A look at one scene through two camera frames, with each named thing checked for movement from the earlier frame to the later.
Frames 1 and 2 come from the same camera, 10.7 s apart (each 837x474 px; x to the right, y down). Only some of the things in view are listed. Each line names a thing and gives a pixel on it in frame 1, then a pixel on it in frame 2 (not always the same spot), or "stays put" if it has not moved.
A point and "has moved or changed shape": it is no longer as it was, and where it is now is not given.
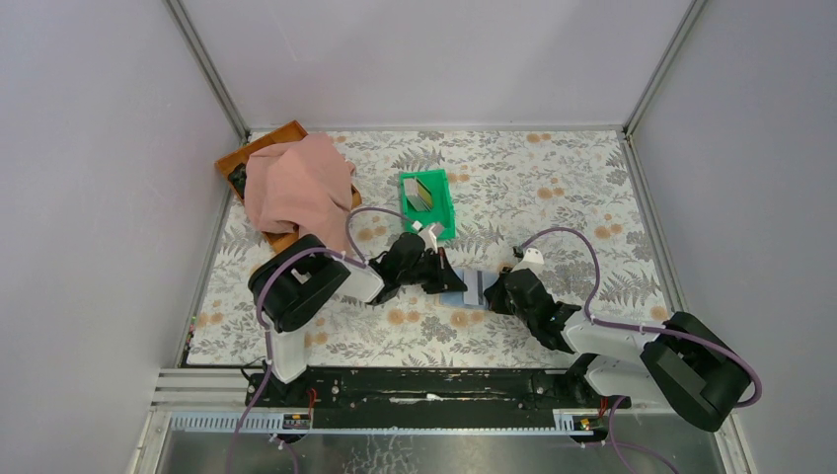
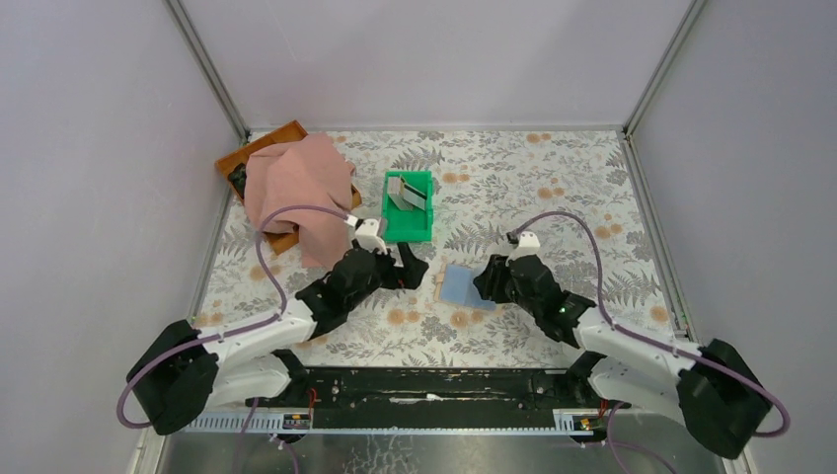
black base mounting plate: (435, 399) stays put
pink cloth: (304, 185) stays put
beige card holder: (476, 281) stays put
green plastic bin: (424, 197) has moved or changed shape
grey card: (412, 193) to (394, 191)
